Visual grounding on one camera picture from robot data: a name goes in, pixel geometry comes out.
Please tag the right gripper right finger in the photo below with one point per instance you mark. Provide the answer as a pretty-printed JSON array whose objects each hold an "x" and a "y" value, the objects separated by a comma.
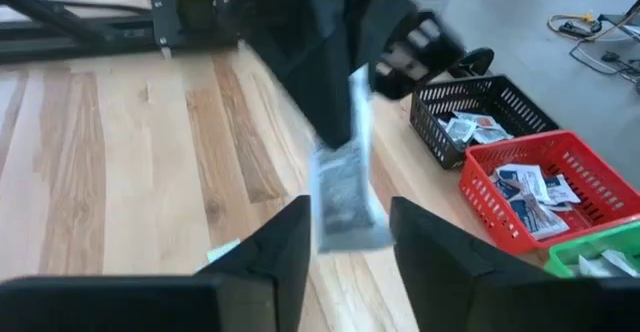
[{"x": 435, "y": 262}]

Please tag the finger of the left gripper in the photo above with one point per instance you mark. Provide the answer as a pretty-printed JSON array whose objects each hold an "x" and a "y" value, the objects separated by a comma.
[
  {"x": 386, "y": 67},
  {"x": 325, "y": 107}
]

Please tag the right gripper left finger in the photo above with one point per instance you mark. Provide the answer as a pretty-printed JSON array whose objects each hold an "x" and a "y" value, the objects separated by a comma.
[{"x": 280, "y": 252}]

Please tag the white packet with dark print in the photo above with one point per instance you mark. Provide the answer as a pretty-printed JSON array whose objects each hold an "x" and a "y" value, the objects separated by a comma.
[
  {"x": 506, "y": 190},
  {"x": 559, "y": 207},
  {"x": 560, "y": 189},
  {"x": 540, "y": 219},
  {"x": 522, "y": 177},
  {"x": 222, "y": 252},
  {"x": 345, "y": 187}
]

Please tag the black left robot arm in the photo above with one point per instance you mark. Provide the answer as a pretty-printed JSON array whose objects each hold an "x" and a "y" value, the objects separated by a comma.
[{"x": 200, "y": 2}]

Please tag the red plastic basket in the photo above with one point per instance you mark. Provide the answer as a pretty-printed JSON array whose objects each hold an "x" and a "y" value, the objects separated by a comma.
[{"x": 480, "y": 207}]

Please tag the black plastic basket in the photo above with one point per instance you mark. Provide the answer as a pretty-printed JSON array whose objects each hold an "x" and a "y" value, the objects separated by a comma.
[{"x": 430, "y": 132}]

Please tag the green plastic basket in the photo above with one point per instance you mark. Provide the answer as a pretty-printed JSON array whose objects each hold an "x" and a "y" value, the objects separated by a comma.
[{"x": 565, "y": 252}]

